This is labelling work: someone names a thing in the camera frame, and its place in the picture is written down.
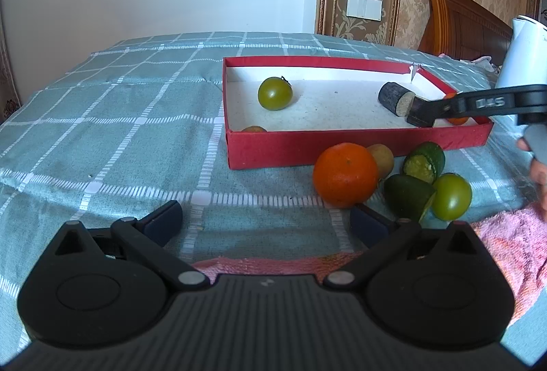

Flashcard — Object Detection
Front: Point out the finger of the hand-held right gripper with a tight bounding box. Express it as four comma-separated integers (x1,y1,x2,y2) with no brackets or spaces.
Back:
406,94,461,128

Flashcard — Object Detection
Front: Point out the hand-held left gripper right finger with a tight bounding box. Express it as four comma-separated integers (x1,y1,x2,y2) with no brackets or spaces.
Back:
323,203,481,290

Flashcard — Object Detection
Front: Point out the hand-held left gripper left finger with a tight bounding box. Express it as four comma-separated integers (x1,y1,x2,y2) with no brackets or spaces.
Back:
53,201,210,291

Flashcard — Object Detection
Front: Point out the dark sugarcane piece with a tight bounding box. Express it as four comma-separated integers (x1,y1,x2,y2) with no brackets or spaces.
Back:
378,81,416,117

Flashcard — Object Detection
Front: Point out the small orange tomato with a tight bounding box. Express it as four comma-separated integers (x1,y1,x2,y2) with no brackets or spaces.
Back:
442,93,471,126

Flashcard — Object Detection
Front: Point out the red cardboard box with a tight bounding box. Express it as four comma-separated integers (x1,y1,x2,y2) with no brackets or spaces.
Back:
222,57,495,170

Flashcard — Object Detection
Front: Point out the large green tomato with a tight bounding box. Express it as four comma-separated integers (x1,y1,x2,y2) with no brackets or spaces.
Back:
257,76,294,111

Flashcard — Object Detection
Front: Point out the person's right hand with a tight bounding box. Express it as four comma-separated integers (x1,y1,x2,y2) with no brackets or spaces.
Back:
517,138,547,222

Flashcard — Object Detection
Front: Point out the white electric kettle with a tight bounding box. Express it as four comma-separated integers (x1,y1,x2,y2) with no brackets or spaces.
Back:
498,15,547,90

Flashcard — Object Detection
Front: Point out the cut green cucumber piece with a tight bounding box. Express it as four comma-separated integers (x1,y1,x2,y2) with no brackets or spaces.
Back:
402,141,446,184

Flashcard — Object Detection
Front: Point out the dark green fruit piece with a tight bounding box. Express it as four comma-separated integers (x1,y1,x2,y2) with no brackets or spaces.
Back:
383,173,437,223

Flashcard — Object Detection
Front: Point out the large orange mandarin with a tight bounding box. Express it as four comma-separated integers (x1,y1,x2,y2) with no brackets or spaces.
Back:
313,143,379,209

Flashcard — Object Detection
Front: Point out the pink cloth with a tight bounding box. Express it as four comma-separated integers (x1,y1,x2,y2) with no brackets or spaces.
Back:
436,53,498,75

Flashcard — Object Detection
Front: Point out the small green tomato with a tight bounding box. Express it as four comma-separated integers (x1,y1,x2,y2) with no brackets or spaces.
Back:
431,173,473,221

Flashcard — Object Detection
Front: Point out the wooden headboard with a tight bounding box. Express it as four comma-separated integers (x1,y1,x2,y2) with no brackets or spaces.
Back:
416,0,513,64

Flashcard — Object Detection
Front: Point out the teal plaid blanket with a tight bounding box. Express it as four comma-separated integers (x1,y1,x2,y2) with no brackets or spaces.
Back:
0,31,547,355

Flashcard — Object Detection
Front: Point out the pink towel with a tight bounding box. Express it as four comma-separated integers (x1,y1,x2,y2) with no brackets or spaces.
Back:
192,200,547,324

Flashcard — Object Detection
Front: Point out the patterned curtain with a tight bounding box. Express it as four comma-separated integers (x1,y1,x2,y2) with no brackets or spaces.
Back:
0,12,22,124

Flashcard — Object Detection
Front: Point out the white wall switch panel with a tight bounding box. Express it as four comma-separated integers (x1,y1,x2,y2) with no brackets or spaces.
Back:
347,0,383,21

